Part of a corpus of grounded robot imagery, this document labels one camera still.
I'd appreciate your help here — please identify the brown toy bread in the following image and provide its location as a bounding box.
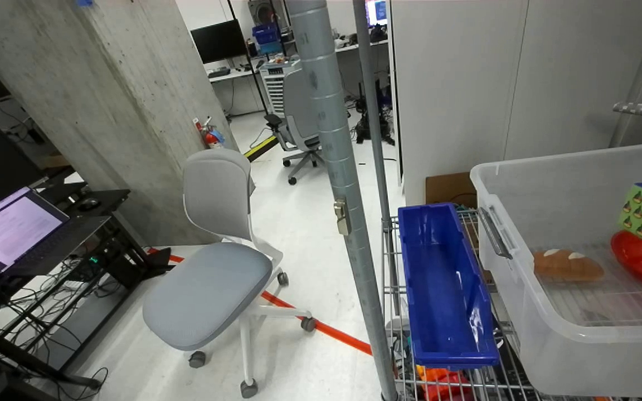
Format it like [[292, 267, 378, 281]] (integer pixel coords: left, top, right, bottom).
[[531, 247, 609, 286]]

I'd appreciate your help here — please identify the clear plastic storage bin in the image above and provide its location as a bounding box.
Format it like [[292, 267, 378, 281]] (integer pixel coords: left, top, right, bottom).
[[467, 140, 642, 399]]

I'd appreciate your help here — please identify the white cabinet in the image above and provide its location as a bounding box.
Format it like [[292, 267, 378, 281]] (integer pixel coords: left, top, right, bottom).
[[389, 0, 642, 208]]

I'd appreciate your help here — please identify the small cardboard box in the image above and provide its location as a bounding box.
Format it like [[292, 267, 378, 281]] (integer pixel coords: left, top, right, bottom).
[[422, 171, 479, 210]]

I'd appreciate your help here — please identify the blue plastic tray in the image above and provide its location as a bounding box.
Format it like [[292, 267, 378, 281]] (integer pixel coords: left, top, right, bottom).
[[396, 202, 502, 373]]

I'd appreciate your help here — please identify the thick grey pole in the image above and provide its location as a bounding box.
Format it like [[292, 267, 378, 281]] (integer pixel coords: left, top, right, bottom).
[[283, 0, 405, 401]]

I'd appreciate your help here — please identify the grey office chair with armrests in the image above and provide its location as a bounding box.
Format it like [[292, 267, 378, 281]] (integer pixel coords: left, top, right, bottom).
[[263, 63, 362, 188]]

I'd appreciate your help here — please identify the red fire extinguisher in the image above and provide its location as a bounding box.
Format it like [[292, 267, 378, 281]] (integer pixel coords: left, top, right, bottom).
[[194, 113, 226, 152]]

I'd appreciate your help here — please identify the black background monitor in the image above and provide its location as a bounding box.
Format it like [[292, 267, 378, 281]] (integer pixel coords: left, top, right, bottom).
[[190, 18, 249, 67]]

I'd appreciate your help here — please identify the white armless office chair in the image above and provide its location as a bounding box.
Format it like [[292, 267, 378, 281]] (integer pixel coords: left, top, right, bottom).
[[139, 145, 319, 401]]

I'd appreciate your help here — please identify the black desk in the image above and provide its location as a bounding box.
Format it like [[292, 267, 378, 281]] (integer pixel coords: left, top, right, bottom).
[[0, 174, 154, 389]]

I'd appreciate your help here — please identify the laptop with purple screen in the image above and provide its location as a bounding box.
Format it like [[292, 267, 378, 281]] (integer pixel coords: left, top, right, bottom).
[[0, 184, 71, 276]]

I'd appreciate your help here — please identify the thin metal shelf post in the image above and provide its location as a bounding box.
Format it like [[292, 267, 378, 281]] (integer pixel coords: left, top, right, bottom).
[[352, 0, 404, 252]]

